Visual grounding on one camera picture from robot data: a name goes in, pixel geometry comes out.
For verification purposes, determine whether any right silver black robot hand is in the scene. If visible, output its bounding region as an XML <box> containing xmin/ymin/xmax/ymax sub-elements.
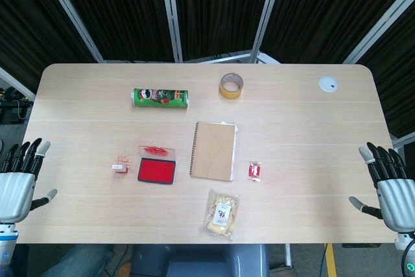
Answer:
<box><xmin>349</xmin><ymin>141</ymin><xmax>415</xmax><ymax>233</ymax></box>

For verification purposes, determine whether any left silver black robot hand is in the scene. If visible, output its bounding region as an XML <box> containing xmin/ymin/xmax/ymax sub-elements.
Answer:
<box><xmin>0</xmin><ymin>138</ymin><xmax>58</xmax><ymax>223</ymax></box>

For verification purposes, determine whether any small red stamp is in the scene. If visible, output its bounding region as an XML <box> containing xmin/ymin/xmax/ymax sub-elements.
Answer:
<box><xmin>111</xmin><ymin>162</ymin><xmax>128</xmax><ymax>177</ymax></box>

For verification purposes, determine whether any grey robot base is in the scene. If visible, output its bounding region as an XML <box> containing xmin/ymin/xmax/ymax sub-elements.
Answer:
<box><xmin>129</xmin><ymin>243</ymin><xmax>270</xmax><ymax>277</ymax></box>

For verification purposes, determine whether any black equipment pile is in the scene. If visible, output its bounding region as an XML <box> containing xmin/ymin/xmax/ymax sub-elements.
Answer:
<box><xmin>0</xmin><ymin>86</ymin><xmax>35</xmax><ymax>125</ymax></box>

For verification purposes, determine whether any blue denim cloth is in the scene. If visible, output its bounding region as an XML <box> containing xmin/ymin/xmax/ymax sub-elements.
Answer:
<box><xmin>40</xmin><ymin>243</ymin><xmax>114</xmax><ymax>277</ymax></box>

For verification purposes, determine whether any white table leg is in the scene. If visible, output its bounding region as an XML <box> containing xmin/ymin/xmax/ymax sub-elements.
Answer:
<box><xmin>283</xmin><ymin>243</ymin><xmax>293</xmax><ymax>269</ymax></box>

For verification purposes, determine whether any black folding screen panel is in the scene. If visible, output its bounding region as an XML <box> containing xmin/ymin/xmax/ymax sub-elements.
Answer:
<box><xmin>48</xmin><ymin>0</ymin><xmax>178</xmax><ymax>64</ymax></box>
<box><xmin>168</xmin><ymin>0</ymin><xmax>280</xmax><ymax>64</ymax></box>
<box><xmin>257</xmin><ymin>0</ymin><xmax>415</xmax><ymax>64</ymax></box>
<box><xmin>0</xmin><ymin>0</ymin><xmax>103</xmax><ymax>96</ymax></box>
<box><xmin>351</xmin><ymin>0</ymin><xmax>415</xmax><ymax>143</ymax></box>

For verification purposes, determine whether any red ink pad clear lid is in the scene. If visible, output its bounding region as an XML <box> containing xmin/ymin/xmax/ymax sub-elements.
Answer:
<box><xmin>136</xmin><ymin>145</ymin><xmax>178</xmax><ymax>186</ymax></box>

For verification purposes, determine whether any small red candy packet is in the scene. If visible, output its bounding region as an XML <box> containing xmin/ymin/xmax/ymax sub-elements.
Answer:
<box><xmin>248</xmin><ymin>160</ymin><xmax>264</xmax><ymax>183</ymax></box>

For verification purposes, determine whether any green chips can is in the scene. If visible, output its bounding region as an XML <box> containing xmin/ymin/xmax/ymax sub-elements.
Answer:
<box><xmin>130</xmin><ymin>87</ymin><xmax>189</xmax><ymax>112</ymax></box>

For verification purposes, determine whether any clear bag of dried snacks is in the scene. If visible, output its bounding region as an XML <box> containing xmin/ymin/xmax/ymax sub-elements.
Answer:
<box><xmin>204</xmin><ymin>188</ymin><xmax>241</xmax><ymax>241</ymax></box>

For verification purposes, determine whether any brown spiral notebook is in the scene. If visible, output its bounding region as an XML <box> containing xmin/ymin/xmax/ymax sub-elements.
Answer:
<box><xmin>189</xmin><ymin>121</ymin><xmax>240</xmax><ymax>182</ymax></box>

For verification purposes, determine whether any yellow packing tape roll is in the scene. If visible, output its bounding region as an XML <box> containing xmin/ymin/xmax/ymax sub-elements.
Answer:
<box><xmin>219</xmin><ymin>73</ymin><xmax>245</xmax><ymax>99</ymax></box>

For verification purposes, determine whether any white round cable grommet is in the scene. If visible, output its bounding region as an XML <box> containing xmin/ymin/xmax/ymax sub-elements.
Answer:
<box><xmin>318</xmin><ymin>76</ymin><xmax>338</xmax><ymax>93</ymax></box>

